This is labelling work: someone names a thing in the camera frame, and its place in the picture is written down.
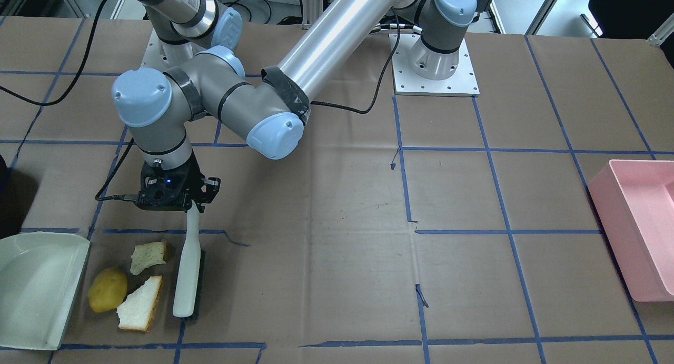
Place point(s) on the white bread slice piece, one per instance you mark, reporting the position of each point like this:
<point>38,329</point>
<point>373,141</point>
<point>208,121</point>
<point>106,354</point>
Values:
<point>137,312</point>

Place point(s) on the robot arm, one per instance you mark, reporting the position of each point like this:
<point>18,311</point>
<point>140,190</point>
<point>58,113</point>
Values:
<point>271,117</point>
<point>183,28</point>

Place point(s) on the yellow lemon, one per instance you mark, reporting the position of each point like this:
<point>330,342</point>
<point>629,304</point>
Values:
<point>108,290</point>

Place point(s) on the toasted bread slice piece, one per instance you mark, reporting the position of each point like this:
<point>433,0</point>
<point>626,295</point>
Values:
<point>150,254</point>

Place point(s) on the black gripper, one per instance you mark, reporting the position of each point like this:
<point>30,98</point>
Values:
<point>209,187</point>

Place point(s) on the white hand brush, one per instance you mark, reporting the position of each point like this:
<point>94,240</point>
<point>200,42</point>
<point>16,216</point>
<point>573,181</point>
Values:
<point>187,280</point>

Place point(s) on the pink plastic bin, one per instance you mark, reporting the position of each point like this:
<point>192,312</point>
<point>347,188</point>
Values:
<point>633,199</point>

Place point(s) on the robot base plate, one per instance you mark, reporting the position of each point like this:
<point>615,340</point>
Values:
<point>162,56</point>
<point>422,72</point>

